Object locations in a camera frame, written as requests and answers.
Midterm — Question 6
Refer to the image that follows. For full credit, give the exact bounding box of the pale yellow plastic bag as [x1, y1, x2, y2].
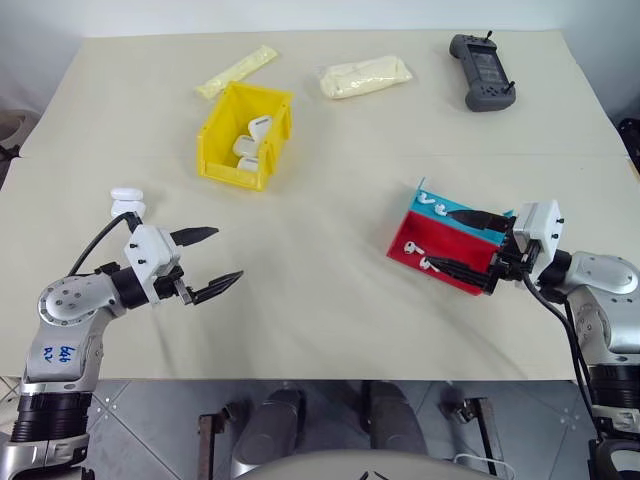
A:
[314, 55, 415, 101]

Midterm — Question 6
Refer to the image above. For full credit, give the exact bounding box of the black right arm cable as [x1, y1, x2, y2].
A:
[519, 272, 609, 441]

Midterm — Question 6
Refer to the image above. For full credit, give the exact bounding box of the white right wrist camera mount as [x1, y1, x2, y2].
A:
[510, 199, 566, 276]

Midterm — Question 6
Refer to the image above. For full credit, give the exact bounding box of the grey handheld remote controller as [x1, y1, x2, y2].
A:
[448, 30, 519, 114]

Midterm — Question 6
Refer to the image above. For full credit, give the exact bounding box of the yellow plastic bin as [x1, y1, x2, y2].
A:
[196, 81, 295, 193]

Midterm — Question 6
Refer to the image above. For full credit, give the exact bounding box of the cream table cloth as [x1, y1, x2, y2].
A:
[0, 28, 640, 384]

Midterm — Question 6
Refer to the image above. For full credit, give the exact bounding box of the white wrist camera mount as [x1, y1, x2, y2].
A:
[510, 199, 566, 276]
[123, 224, 182, 305]

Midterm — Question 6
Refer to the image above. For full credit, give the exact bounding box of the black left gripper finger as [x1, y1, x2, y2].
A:
[171, 226, 220, 249]
[192, 270, 245, 306]

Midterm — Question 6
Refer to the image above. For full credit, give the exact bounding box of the rusty metal frame bar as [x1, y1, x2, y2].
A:
[439, 396, 504, 476]
[198, 402, 236, 480]

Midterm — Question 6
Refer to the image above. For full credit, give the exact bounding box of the dark background object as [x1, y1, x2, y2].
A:
[617, 114, 640, 176]

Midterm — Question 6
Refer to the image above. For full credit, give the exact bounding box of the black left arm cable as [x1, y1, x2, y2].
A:
[67, 211, 144, 277]

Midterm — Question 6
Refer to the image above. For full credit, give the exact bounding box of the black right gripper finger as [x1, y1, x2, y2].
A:
[448, 209, 514, 234]
[425, 255, 496, 292]

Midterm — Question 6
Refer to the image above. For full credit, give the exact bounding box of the grey round background object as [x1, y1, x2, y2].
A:
[0, 109, 34, 161]

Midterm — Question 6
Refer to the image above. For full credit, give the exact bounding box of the dark rounded robot leg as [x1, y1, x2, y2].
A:
[232, 387, 307, 476]
[367, 380, 429, 459]

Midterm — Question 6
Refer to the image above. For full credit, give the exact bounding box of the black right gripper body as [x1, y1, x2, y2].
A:
[482, 212, 544, 299]

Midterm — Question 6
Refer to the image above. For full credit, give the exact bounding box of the red and teal tray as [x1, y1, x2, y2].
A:
[385, 175, 516, 299]

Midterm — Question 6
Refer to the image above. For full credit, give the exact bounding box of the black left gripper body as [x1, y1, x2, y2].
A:
[149, 266, 197, 306]

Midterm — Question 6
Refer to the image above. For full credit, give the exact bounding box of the long pale yellow packet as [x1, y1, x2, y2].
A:
[193, 45, 279, 100]

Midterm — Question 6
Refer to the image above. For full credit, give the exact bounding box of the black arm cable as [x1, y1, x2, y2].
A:
[519, 272, 609, 441]
[67, 211, 144, 277]

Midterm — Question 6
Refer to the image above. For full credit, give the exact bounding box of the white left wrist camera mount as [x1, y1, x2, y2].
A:
[123, 224, 182, 305]

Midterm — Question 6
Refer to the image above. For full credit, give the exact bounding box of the beige robot torso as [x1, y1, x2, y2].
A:
[249, 449, 469, 480]

